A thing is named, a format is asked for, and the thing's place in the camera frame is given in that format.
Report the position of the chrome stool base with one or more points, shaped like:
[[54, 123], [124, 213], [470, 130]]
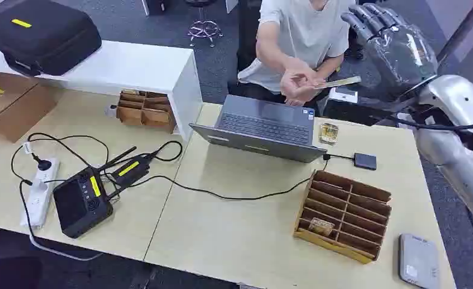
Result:
[[204, 28]]

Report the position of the black antenna rod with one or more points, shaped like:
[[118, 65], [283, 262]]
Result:
[[117, 158]]

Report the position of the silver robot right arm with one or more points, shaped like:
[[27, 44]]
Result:
[[459, 167]]

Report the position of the small wooden compartment box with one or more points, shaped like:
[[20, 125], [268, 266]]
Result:
[[145, 111]]

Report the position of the pale card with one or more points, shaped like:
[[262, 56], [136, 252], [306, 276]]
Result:
[[340, 82]]

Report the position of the small white box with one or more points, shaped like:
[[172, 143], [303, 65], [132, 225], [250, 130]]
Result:
[[343, 95]]

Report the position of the small black hub box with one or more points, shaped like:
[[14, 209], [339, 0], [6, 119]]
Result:
[[365, 161]]

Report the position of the brown cardboard box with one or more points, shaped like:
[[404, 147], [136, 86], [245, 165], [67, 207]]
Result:
[[13, 105]]

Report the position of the slotted wooden card box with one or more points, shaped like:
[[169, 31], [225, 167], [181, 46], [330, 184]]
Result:
[[346, 217]]

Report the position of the black carry case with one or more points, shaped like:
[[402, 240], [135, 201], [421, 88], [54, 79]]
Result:
[[41, 36]]

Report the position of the grey flat tablet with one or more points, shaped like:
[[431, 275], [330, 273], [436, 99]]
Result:
[[419, 261]]

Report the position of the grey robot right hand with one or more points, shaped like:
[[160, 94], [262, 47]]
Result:
[[400, 56]]

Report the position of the black router box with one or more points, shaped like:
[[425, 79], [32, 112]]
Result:
[[81, 203]]

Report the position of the white bench shelf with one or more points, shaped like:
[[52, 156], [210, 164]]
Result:
[[133, 68]]

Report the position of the black office chair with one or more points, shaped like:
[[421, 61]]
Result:
[[247, 32]]

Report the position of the grey laptop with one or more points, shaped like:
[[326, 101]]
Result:
[[260, 127]]

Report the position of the person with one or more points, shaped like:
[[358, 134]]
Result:
[[300, 32]]

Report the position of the person's right hand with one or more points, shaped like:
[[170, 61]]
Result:
[[296, 77]]

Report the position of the black power plug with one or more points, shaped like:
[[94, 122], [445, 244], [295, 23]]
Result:
[[43, 163]]

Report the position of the small stack of cards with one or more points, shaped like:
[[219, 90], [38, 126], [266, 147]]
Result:
[[328, 133]]

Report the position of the black adapter with yellow label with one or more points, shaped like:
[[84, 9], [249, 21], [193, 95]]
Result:
[[132, 170]]

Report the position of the person's left hand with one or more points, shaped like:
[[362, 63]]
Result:
[[308, 97]]

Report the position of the white power strip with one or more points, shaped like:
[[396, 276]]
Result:
[[41, 191]]

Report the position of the card with printed face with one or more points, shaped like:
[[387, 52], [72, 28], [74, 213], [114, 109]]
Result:
[[321, 227]]

